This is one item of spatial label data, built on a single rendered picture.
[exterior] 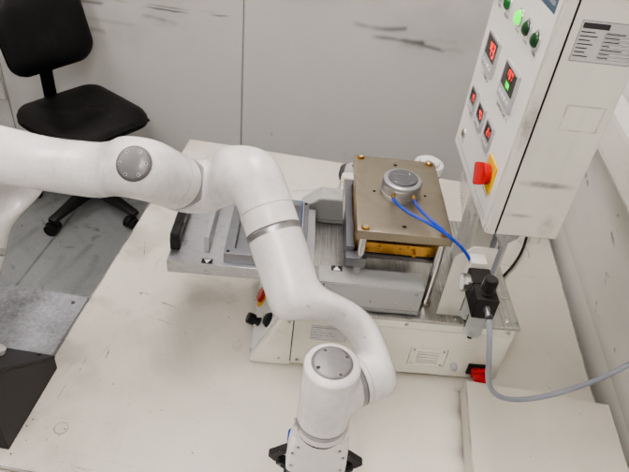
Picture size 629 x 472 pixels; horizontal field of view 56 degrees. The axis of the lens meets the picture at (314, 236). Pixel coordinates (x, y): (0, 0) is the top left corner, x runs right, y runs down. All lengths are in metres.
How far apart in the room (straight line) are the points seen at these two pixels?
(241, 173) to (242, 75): 1.92
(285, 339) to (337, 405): 0.39
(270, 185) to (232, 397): 0.50
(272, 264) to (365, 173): 0.42
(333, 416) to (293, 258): 0.24
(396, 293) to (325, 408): 0.35
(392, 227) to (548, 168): 0.29
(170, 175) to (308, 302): 0.30
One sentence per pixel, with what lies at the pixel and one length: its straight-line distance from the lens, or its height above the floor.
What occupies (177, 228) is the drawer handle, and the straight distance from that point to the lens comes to 1.23.
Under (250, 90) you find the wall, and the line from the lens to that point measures 2.87.
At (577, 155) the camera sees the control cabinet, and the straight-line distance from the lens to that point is 1.04.
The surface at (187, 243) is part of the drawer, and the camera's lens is 1.25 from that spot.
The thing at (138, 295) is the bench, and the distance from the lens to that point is 1.46.
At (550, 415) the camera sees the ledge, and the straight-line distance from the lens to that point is 1.33.
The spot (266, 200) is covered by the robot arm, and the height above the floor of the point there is 1.23.
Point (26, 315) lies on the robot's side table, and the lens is 1.48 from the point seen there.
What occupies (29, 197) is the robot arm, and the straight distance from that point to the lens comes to 1.29.
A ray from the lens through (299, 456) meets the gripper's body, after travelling 1.03.
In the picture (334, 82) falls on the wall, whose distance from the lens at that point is 2.78.
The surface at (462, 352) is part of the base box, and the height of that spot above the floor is 0.84.
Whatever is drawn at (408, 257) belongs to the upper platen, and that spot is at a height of 1.03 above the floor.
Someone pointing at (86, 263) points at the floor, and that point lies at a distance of 2.73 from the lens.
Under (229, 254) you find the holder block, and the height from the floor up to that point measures 0.99.
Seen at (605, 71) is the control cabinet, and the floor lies 1.46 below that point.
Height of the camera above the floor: 1.77
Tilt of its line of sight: 38 degrees down
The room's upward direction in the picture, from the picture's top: 7 degrees clockwise
